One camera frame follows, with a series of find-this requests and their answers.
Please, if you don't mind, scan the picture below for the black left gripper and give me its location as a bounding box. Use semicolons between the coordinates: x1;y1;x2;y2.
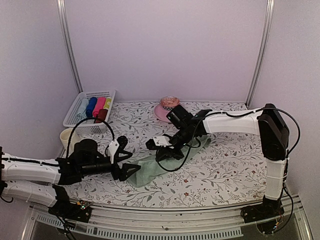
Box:
80;151;141;181

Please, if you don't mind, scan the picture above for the green panda towel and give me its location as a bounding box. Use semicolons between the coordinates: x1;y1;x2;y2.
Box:
127;136;211;188

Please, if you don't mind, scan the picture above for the dark red towel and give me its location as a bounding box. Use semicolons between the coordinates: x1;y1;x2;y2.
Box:
95;108;108;123

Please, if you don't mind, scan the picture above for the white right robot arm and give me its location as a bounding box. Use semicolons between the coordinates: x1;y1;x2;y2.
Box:
152;103;290;218

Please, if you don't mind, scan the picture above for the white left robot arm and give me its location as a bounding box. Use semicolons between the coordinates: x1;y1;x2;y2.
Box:
0;136;141;217

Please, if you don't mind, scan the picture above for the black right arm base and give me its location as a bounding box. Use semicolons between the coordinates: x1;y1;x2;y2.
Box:
240;196;285;235

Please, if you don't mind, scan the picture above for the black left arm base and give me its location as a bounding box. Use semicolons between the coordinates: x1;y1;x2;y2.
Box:
48;185;92;223

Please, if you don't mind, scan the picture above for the patterned small bowl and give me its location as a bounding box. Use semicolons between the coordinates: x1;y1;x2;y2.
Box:
160;96;180;111

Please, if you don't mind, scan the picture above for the pink plate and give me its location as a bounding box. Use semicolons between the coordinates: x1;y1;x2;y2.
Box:
154;103;171;123

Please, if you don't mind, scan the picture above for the white plastic basket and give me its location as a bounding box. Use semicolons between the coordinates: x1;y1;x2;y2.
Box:
63;89;117;135

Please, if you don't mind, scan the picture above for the white cup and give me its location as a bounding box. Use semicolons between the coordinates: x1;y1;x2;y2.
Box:
59;128;75;151

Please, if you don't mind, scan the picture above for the light blue rolled towel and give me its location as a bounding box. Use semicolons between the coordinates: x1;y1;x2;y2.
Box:
76;98;89;121

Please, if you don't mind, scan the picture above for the yellow green rolled towel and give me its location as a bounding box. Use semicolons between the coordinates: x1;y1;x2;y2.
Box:
103;97;112;110

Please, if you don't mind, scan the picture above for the pink rolled towel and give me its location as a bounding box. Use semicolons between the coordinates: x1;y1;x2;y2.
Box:
92;97;107;117

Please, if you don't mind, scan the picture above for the dark blue rolled towel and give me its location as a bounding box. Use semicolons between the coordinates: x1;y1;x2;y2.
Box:
85;97;98;118

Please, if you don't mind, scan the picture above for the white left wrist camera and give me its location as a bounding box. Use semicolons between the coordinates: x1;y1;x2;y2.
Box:
105;135;128;164

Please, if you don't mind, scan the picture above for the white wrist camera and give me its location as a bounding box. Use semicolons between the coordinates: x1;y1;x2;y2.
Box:
145;135;171;150
105;135;128;164

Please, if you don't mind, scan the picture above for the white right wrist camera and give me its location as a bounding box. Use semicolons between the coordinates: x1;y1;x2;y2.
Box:
145;135;171;150

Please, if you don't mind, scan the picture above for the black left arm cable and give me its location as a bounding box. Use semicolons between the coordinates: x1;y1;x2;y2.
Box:
65;117;116;158

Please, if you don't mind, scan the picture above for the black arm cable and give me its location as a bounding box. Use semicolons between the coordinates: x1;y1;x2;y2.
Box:
65;117;116;158
155;107;301;172

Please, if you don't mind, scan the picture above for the aluminium front rail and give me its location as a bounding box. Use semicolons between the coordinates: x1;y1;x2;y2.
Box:
21;195;314;240

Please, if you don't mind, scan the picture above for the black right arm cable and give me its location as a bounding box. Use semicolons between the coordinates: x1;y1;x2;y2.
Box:
155;107;301;172

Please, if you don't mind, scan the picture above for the right aluminium frame post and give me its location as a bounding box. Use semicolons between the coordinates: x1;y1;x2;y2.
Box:
245;0;275;108

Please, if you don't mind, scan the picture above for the aluminium frame post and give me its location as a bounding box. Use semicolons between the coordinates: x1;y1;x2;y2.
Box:
245;0;275;108
56;0;83;93

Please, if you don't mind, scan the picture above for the left aluminium frame post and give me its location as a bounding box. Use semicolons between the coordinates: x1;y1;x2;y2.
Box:
56;0;83;93

